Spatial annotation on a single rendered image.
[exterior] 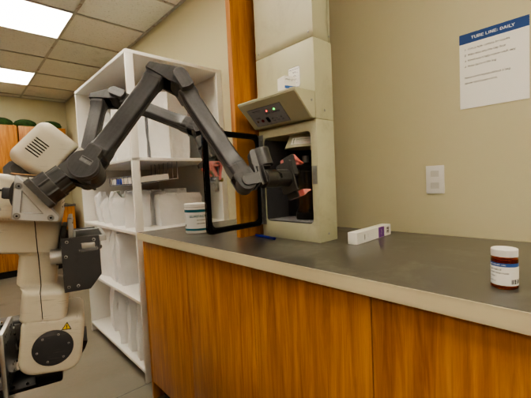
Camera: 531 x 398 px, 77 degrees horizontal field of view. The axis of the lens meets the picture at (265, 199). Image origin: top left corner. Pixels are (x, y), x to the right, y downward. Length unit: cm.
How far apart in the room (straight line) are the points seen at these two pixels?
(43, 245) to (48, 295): 15
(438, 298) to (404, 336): 15
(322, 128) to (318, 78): 18
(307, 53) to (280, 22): 21
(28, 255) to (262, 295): 72
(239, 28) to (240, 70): 18
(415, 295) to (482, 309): 12
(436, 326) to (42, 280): 107
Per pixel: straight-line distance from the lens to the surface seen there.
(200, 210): 168
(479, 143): 148
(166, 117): 149
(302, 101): 124
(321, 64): 137
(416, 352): 89
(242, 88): 156
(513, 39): 152
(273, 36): 152
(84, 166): 99
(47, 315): 120
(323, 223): 130
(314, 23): 140
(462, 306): 77
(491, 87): 149
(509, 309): 75
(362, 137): 167
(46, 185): 100
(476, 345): 83
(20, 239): 119
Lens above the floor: 118
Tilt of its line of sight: 3 degrees down
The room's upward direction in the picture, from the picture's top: 3 degrees counter-clockwise
